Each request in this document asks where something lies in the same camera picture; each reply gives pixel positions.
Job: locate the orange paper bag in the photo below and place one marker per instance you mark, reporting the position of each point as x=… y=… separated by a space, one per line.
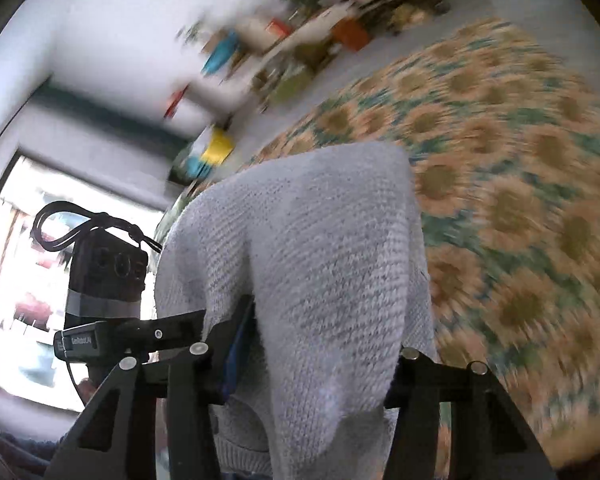
x=351 y=34

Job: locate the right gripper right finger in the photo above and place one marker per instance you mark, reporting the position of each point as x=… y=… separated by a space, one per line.
x=490 y=439

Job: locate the yellow bin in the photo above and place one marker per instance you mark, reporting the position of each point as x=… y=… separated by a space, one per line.
x=218 y=148

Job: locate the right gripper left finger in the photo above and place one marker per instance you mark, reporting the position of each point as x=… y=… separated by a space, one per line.
x=166 y=372

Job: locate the teal basin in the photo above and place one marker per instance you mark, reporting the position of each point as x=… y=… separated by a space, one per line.
x=221 y=54

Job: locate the dark curtain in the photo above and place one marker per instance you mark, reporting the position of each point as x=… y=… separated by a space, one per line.
x=88 y=110

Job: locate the green cardboard box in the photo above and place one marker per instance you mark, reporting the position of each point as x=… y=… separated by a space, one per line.
x=290 y=86

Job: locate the white laundry basket red lid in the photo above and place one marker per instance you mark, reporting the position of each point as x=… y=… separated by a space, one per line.
x=216 y=110

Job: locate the grey knit sweater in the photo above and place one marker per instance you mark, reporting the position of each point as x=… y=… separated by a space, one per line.
x=329 y=245

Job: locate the person left hand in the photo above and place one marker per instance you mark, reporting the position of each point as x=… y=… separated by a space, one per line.
x=86 y=389

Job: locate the sunflower pattern bed cover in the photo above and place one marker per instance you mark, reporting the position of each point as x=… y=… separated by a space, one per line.
x=505 y=146

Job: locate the low wooden shelf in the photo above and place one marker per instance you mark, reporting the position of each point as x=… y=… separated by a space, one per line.
x=264 y=40

